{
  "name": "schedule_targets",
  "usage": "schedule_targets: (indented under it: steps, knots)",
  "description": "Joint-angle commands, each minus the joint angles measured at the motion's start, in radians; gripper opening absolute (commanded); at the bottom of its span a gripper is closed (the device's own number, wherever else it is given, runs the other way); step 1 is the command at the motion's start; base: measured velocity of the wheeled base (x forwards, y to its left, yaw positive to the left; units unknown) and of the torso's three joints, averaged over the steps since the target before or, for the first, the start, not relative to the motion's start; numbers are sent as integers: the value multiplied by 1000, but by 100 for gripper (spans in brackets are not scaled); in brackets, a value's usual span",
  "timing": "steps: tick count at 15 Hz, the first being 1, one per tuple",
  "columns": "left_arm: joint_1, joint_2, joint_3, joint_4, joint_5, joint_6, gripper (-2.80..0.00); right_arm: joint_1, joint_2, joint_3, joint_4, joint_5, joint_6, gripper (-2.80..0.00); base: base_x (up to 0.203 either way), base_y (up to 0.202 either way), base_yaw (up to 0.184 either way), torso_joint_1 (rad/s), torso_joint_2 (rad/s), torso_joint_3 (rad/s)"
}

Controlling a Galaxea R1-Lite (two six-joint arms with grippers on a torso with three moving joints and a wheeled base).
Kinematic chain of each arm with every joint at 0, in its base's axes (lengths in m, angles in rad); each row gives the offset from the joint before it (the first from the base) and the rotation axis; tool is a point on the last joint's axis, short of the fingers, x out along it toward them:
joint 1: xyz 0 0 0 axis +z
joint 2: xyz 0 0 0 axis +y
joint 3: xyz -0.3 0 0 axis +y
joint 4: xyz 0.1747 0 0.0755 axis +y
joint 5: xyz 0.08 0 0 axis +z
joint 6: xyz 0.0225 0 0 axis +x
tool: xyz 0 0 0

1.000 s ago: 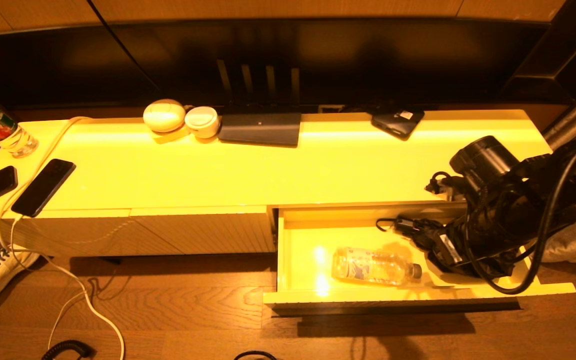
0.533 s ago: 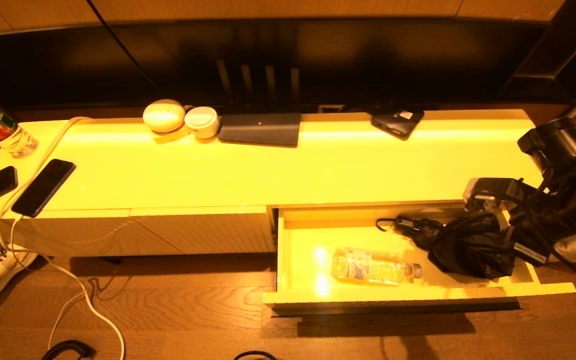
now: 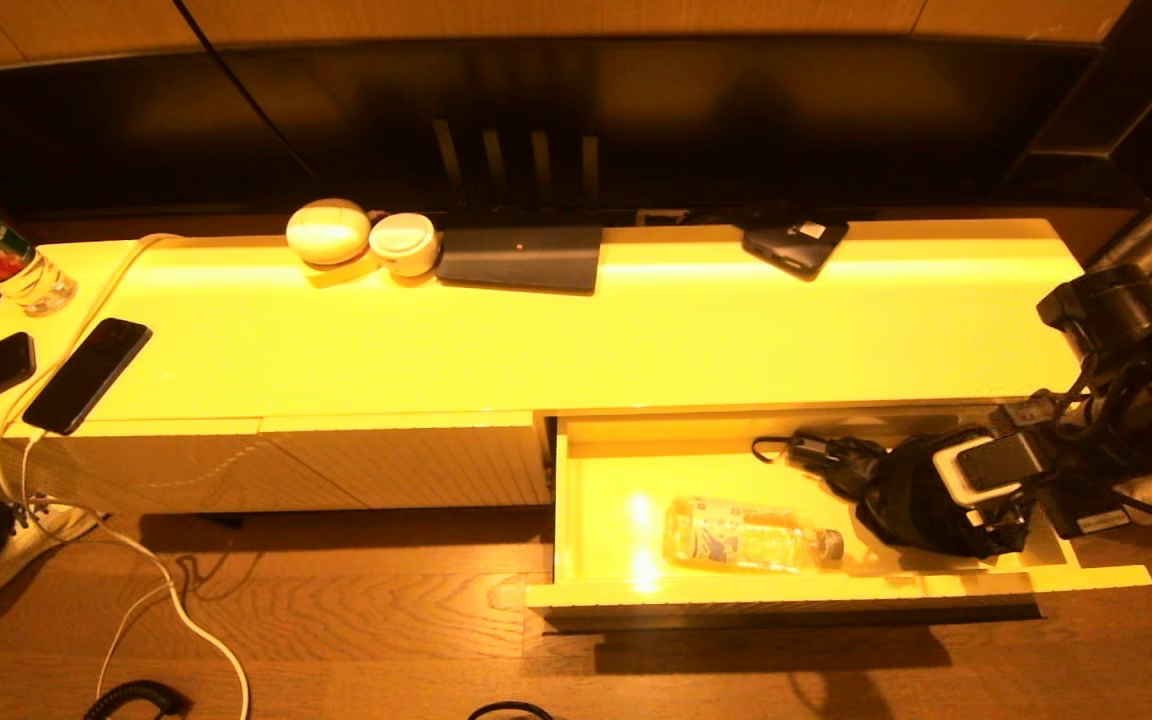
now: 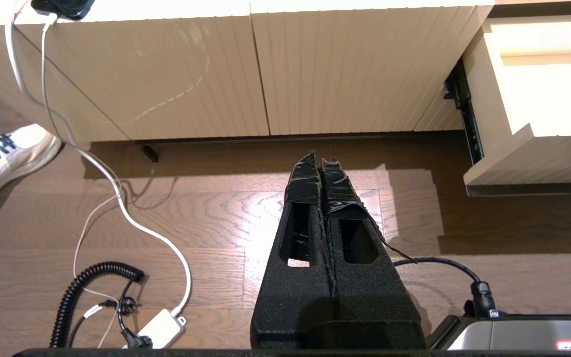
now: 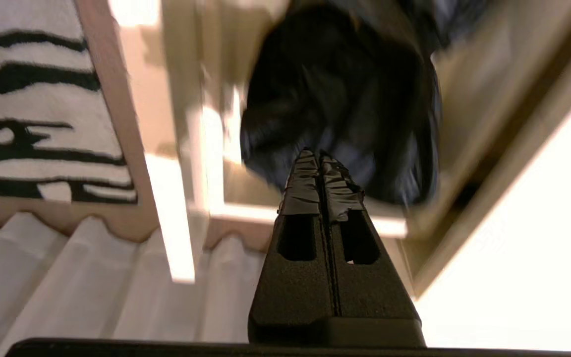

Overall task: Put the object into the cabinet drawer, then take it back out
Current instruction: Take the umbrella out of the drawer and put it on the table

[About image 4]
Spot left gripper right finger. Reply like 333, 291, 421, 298
319, 158, 427, 349

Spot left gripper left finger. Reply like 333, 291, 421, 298
250, 150, 337, 349

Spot cream white drawer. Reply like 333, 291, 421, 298
443, 14, 571, 198

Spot grey black robot base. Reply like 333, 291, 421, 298
427, 314, 571, 351

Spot beige wooden cabinet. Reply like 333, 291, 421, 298
0, 0, 495, 145

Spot white power adapter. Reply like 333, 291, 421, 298
134, 308, 187, 349

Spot black power plug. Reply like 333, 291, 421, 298
116, 280, 153, 349

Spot white sneaker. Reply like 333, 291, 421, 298
0, 123, 63, 214

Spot black smartphone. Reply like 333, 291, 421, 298
30, 0, 97, 22

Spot black floor cable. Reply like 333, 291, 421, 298
394, 256, 500, 319

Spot thick white power cable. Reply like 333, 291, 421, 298
4, 0, 193, 318

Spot thin white charging cable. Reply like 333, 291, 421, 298
40, 14, 128, 349

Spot black coiled cable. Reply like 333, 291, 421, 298
49, 262, 146, 349

